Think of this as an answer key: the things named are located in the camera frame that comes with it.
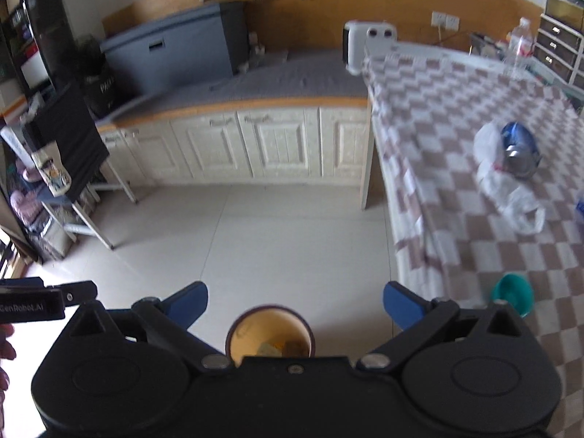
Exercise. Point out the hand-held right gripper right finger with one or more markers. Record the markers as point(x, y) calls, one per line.
point(404, 303)

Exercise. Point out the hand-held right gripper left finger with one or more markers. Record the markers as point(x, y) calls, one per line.
point(187, 302)

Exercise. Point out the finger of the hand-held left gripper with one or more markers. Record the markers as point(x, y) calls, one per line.
point(80, 293)

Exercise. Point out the beige bin with dark rim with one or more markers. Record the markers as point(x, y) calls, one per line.
point(248, 328)

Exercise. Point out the teal plastic cup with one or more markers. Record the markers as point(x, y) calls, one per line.
point(511, 292)

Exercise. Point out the white plastic bag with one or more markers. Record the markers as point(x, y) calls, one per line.
point(506, 191)

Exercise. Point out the blue metal can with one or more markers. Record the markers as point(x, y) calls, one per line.
point(520, 150)

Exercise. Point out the blue snack packet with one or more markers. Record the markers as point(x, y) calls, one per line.
point(579, 207)

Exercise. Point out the person's left hand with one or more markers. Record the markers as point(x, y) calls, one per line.
point(3, 337)

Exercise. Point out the small white-legged table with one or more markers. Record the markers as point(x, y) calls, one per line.
point(91, 228)

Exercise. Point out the pink cloth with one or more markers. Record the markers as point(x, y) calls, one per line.
point(23, 205)

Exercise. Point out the cartoon print tote bag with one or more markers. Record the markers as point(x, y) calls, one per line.
point(52, 171)

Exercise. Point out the black folding chair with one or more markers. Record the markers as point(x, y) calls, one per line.
point(68, 132)

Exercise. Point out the cream cabinet with wooden top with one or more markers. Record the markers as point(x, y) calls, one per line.
point(273, 146)

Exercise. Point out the brown checkered tablecloth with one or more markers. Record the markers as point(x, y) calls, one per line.
point(433, 123)

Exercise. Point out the black bag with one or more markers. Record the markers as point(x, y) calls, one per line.
point(102, 93)

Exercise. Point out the grey storage chest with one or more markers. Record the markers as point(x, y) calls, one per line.
point(173, 50)

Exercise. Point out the white fan heater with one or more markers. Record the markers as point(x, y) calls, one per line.
point(365, 45)

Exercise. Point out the black shelf rack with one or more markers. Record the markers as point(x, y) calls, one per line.
point(32, 32)

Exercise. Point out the clutter behind table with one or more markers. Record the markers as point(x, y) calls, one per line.
point(488, 42)

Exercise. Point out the clear plastic water bottle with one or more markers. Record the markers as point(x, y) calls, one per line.
point(520, 50)

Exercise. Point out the white and grey drawer unit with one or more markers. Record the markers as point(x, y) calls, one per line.
point(559, 50)

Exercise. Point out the white wall socket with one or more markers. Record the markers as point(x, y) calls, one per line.
point(445, 19)

